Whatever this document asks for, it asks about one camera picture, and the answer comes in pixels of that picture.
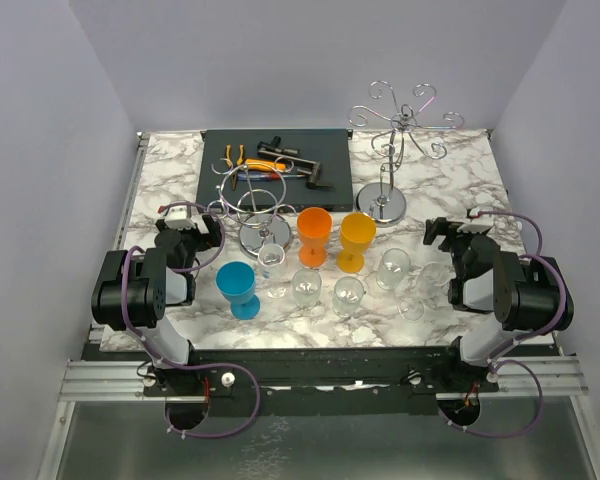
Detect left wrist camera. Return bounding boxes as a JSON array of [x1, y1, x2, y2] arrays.
[[159, 204, 196, 230]]

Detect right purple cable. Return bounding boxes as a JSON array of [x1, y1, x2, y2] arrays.
[[444, 209, 567, 440]]

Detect orange plastic goblet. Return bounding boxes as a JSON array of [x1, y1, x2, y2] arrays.
[[297, 207, 332, 268]]

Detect red blue screwdriver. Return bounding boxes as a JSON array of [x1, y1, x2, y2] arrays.
[[237, 172, 306, 181]]

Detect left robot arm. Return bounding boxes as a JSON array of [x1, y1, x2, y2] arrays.
[[91, 211, 224, 395]]

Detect lying clear wine glass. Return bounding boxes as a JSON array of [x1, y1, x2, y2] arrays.
[[398, 262, 452, 322]]

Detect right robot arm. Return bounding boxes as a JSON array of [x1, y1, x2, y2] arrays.
[[423, 217, 575, 392]]

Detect ribbed clear wine glass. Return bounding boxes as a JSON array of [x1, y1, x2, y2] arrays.
[[376, 248, 411, 290]]

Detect clear tumbler glass left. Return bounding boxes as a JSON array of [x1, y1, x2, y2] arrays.
[[291, 268, 322, 308]]

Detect dark metal T tool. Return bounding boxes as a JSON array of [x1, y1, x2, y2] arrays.
[[257, 135, 300, 156]]

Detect clear stemmed glass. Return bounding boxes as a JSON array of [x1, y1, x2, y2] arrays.
[[258, 243, 289, 299]]

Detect black mounting base rail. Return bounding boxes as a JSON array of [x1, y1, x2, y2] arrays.
[[79, 344, 566, 419]]

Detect blue plastic goblet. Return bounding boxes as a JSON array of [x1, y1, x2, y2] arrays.
[[216, 261, 260, 320]]

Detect tall chrome glass rack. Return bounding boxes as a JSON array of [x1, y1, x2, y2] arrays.
[[348, 80, 465, 227]]

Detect purple cable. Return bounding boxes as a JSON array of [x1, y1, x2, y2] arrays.
[[444, 209, 567, 440], [121, 202, 262, 441]]

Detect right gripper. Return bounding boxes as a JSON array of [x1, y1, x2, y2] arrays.
[[424, 217, 483, 279]]

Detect dark grey tray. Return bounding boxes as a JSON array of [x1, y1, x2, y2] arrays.
[[196, 129, 354, 212]]

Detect small chrome ring rack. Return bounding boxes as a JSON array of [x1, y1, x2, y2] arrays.
[[207, 158, 295, 259]]

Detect yellow plastic goblet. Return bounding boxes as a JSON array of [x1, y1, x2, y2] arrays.
[[336, 212, 376, 274]]

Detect orange handled pliers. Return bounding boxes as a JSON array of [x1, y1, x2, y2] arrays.
[[224, 144, 246, 191]]

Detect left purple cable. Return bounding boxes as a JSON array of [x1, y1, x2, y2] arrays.
[[121, 202, 262, 441]]

